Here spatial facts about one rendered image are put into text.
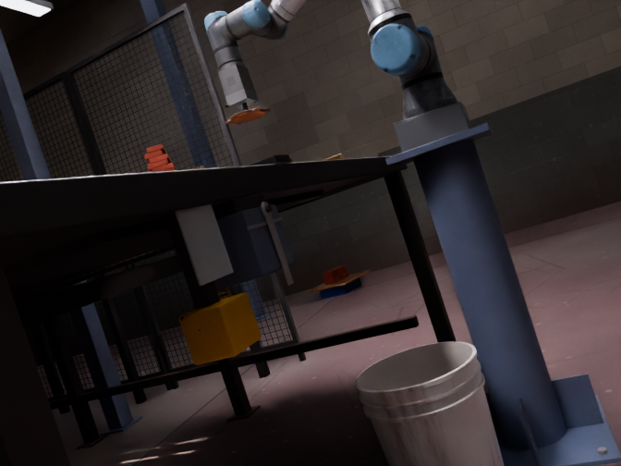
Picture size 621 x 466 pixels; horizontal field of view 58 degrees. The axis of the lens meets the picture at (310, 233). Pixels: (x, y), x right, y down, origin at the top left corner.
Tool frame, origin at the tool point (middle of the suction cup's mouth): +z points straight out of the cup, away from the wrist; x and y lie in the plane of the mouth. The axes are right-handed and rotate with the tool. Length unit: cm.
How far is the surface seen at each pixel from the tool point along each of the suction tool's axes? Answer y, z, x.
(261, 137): -470, -78, -178
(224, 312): 82, 43, 19
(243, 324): 78, 46, 19
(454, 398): 36, 81, 39
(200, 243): 78, 32, 17
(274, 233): 59, 35, 21
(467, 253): 2, 56, 48
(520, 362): 2, 88, 52
